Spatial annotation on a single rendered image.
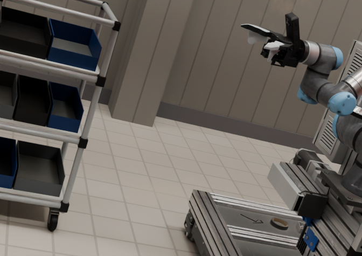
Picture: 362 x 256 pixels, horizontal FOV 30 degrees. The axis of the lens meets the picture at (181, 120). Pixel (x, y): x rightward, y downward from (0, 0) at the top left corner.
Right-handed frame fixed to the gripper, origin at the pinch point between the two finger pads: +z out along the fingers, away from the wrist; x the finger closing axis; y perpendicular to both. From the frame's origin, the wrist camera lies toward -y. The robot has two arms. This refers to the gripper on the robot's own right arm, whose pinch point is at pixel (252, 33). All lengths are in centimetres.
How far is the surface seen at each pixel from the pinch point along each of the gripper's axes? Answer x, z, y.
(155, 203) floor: 101, -62, 139
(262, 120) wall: 219, -206, 140
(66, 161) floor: 142, -24, 144
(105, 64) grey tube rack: 79, 4, 53
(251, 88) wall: 226, -189, 117
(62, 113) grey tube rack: 94, 9, 87
